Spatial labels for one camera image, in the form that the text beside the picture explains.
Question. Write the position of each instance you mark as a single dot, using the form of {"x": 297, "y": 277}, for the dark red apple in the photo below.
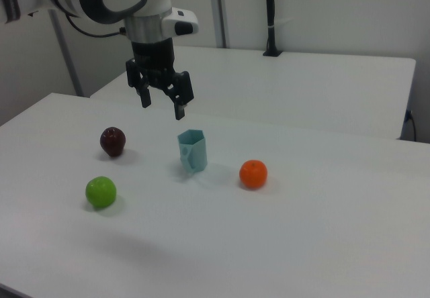
{"x": 113, "y": 141}

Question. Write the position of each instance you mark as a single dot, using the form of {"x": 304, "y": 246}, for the orange fruit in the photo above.
{"x": 253, "y": 174}

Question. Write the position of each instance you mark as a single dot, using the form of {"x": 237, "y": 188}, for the grey partition wall post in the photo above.
{"x": 221, "y": 12}

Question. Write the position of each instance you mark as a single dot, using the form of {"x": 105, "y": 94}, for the light blue faceted mug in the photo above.
{"x": 196, "y": 153}

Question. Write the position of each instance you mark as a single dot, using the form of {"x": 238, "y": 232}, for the grey partition corner post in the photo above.
{"x": 65, "y": 53}

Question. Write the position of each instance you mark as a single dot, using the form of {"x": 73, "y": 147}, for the green apple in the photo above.
{"x": 100, "y": 192}

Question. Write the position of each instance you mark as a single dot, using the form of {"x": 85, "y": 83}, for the black camera pole with base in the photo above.
{"x": 270, "y": 16}

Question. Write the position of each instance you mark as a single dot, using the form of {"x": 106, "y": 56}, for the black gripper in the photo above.
{"x": 152, "y": 59}

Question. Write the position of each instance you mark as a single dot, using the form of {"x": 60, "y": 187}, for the white folding table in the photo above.
{"x": 268, "y": 86}

